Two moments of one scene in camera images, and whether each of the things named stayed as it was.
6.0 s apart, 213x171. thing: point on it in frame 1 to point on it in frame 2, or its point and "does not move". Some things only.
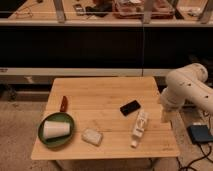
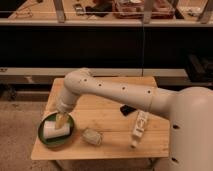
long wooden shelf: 112,13 does not move
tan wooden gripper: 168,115 to 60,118
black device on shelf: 79,9 does not move
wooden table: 113,118 does not move
